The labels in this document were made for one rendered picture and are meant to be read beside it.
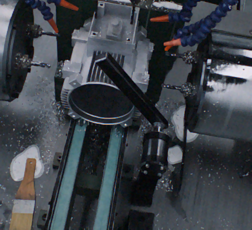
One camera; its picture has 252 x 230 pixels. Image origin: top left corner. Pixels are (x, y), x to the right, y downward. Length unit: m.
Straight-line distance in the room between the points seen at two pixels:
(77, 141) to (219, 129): 0.34
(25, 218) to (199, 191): 0.44
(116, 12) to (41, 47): 0.42
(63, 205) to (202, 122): 0.35
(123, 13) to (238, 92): 0.33
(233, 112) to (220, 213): 0.31
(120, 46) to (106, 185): 0.31
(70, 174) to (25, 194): 0.15
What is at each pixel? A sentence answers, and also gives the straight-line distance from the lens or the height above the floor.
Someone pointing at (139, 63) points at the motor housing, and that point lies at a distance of 1.06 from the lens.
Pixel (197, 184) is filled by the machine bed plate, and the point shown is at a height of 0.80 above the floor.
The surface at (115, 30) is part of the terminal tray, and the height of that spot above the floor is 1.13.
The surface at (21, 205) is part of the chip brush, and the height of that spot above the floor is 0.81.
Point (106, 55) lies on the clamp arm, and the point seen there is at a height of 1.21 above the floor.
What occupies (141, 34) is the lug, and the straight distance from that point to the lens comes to 1.10.
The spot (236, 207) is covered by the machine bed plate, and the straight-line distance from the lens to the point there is 1.22.
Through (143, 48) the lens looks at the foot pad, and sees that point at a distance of 1.08.
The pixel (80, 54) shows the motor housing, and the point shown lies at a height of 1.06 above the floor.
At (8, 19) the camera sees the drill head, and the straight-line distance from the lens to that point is 1.01.
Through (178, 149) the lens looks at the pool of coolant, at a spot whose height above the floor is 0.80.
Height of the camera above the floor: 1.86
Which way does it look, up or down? 53 degrees down
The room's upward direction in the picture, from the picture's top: 11 degrees clockwise
